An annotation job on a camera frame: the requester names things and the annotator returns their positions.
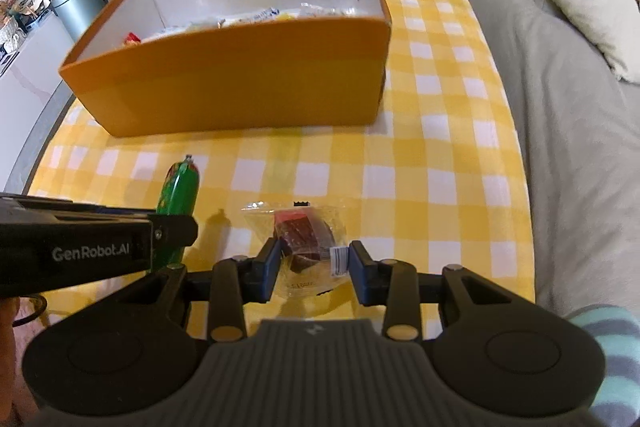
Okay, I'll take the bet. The blue striped sleeve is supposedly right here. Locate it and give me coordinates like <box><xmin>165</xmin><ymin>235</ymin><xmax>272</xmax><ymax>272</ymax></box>
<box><xmin>564</xmin><ymin>304</ymin><xmax>640</xmax><ymax>427</ymax></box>

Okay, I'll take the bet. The pile of snack packets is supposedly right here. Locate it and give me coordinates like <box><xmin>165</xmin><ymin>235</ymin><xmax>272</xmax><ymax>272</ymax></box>
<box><xmin>142</xmin><ymin>3</ymin><xmax>360</xmax><ymax>41</ymax></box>

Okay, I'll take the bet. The grey metal trash can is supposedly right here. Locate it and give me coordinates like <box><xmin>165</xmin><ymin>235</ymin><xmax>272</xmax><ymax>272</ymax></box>
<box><xmin>50</xmin><ymin>0</ymin><xmax>117</xmax><ymax>44</ymax></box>

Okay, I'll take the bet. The clear packet with dark red snack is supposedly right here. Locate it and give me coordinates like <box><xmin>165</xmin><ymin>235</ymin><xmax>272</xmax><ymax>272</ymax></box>
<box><xmin>241</xmin><ymin>201</ymin><xmax>357</xmax><ymax>300</ymax></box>

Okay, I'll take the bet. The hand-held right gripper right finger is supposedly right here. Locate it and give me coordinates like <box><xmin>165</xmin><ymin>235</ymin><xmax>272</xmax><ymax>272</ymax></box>
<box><xmin>348</xmin><ymin>239</ymin><xmax>525</xmax><ymax>342</ymax></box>

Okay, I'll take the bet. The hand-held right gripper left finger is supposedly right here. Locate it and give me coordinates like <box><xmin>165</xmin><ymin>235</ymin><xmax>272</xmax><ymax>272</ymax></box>
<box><xmin>117</xmin><ymin>238</ymin><xmax>286</xmax><ymax>343</ymax></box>

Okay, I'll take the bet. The white cabinet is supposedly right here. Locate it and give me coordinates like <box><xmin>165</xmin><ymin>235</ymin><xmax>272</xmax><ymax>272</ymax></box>
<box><xmin>0</xmin><ymin>12</ymin><xmax>83</xmax><ymax>190</ymax></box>

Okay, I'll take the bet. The yellow checked tablecloth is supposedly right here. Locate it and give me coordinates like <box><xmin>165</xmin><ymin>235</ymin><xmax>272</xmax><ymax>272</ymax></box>
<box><xmin>27</xmin><ymin>0</ymin><xmax>538</xmax><ymax>343</ymax></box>

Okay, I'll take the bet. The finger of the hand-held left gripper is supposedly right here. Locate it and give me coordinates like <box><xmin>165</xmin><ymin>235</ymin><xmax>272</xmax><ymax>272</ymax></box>
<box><xmin>149</xmin><ymin>212</ymin><xmax>200</xmax><ymax>272</ymax></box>

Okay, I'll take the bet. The grey sofa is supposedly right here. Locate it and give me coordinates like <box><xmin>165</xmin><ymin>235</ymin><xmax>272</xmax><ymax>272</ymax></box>
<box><xmin>462</xmin><ymin>0</ymin><xmax>640</xmax><ymax>324</ymax></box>

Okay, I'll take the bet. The black cable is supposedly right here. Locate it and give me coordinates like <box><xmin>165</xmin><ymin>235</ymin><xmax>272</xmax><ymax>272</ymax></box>
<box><xmin>11</xmin><ymin>294</ymin><xmax>49</xmax><ymax>329</ymax></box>

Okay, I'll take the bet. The orange cardboard box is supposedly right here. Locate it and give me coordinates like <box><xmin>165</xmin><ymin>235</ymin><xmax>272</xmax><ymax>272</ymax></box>
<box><xmin>58</xmin><ymin>0</ymin><xmax>392</xmax><ymax>138</ymax></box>

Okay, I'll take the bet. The green sausage packet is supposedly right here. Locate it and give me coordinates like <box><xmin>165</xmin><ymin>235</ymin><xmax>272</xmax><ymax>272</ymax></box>
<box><xmin>152</xmin><ymin>155</ymin><xmax>201</xmax><ymax>271</ymax></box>

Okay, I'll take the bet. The person's left forearm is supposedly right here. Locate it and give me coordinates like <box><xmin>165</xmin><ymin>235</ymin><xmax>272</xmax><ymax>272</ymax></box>
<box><xmin>0</xmin><ymin>297</ymin><xmax>40</xmax><ymax>414</ymax></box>

